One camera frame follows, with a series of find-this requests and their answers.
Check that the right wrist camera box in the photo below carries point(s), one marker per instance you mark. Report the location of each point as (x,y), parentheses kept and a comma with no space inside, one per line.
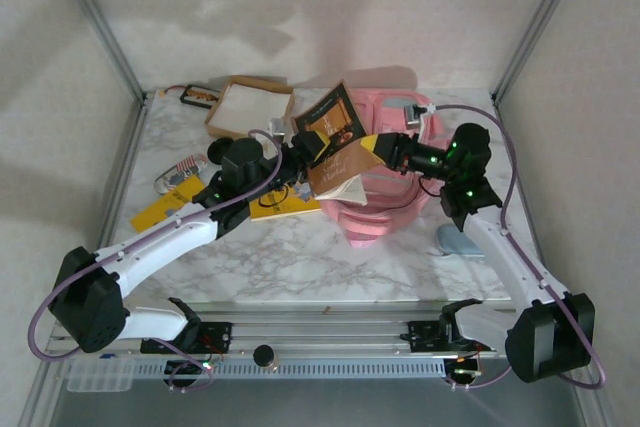
(417,114)

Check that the black board with orange plugs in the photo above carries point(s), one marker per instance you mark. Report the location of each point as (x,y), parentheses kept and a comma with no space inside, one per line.
(197,96)

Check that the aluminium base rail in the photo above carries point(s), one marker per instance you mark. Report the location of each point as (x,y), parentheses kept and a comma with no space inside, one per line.
(320,332)

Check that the black round plastic lid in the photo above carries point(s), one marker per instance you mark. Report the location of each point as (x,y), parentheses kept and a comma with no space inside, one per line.
(215,149)

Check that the white paper sheet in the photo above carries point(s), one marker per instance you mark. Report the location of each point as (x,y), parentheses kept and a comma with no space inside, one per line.
(250,107)

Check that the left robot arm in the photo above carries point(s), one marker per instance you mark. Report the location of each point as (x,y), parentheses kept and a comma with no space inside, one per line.
(160,242)

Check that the light blue soft case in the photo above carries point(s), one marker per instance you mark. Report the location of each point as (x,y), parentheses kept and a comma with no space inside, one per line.
(457,244)

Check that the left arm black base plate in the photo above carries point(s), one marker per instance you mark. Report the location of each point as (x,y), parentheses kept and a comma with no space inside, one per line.
(220,337)

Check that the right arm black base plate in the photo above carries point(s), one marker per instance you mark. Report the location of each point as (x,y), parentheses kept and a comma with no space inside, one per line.
(422,337)

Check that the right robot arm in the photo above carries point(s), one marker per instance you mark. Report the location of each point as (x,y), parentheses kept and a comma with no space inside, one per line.
(500,252)

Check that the pink backpack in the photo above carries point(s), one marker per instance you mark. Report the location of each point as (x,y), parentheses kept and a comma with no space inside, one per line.
(385,202)

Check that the thin yellow booklet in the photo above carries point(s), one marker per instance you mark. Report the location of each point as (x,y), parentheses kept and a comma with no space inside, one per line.
(160,207)

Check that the aluminium frame post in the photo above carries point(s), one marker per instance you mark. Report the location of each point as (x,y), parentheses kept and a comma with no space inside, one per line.
(95,17)
(540,22)

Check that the brown cardboard tray box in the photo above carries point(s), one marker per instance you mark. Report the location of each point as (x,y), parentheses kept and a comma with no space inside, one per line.
(215,128)

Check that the yellow book with black logo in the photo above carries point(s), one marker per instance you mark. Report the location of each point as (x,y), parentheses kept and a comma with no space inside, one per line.
(290,207)

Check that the brown cover book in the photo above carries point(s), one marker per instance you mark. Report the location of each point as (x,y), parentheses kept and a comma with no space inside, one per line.
(335,167)

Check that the black controller board green light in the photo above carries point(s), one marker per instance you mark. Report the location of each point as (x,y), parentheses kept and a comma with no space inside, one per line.
(187,369)
(462,369)

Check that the black round knob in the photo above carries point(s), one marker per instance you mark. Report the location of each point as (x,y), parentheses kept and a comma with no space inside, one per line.
(265,357)

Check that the aluminium frame lower strut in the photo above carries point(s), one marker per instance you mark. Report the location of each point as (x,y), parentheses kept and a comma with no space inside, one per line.
(595,407)
(42,397)

